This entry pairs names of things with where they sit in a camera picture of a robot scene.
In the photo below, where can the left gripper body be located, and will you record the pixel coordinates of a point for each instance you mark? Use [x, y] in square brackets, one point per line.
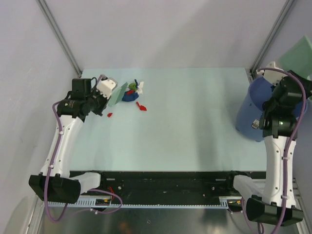
[97, 102]

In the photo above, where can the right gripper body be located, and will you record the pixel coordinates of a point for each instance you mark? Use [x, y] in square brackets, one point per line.
[308, 91]

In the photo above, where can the green dustpan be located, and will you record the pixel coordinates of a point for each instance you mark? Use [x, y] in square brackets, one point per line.
[298, 58]

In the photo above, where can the colourful paper scrap pile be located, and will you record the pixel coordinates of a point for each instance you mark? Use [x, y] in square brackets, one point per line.
[133, 92]

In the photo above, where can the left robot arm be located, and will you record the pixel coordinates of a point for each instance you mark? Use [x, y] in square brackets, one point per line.
[53, 183]

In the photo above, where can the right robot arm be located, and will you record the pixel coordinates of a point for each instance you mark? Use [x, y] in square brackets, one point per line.
[276, 204]

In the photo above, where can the blue plastic bin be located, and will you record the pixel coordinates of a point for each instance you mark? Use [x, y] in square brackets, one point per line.
[258, 109]

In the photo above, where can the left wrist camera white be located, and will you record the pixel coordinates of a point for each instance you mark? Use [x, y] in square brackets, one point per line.
[106, 86]

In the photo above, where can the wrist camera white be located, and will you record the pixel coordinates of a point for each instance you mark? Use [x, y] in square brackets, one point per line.
[106, 86]
[273, 77]

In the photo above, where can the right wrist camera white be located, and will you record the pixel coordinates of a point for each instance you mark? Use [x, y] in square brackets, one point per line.
[273, 77]

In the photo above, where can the aluminium frame rail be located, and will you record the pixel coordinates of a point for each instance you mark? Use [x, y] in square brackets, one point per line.
[260, 183]

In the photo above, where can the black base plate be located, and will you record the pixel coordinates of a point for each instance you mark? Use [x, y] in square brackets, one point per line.
[171, 188]

